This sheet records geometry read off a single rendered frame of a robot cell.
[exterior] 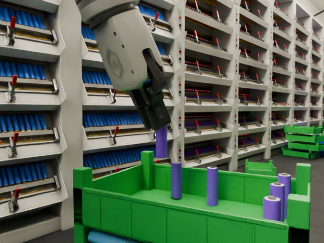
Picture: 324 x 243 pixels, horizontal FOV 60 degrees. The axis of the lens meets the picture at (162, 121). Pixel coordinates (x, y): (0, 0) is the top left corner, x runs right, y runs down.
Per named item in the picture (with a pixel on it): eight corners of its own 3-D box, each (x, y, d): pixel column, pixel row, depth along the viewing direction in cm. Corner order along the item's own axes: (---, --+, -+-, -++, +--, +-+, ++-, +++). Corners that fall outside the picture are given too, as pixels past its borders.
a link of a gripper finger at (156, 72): (126, 39, 39) (127, 71, 43) (161, 68, 35) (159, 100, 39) (133, 36, 39) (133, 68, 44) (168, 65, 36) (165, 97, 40)
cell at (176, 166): (174, 161, 52) (174, 195, 52) (169, 162, 50) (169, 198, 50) (183, 162, 51) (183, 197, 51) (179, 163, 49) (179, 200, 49)
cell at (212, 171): (205, 205, 47) (205, 166, 47) (208, 202, 49) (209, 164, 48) (215, 207, 46) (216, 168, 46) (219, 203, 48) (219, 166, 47)
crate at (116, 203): (72, 223, 40) (71, 168, 40) (145, 188, 58) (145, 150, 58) (308, 286, 26) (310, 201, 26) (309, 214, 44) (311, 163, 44)
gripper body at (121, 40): (77, 26, 42) (108, 95, 45) (100, 5, 34) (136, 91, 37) (119, 13, 46) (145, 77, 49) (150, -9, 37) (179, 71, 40)
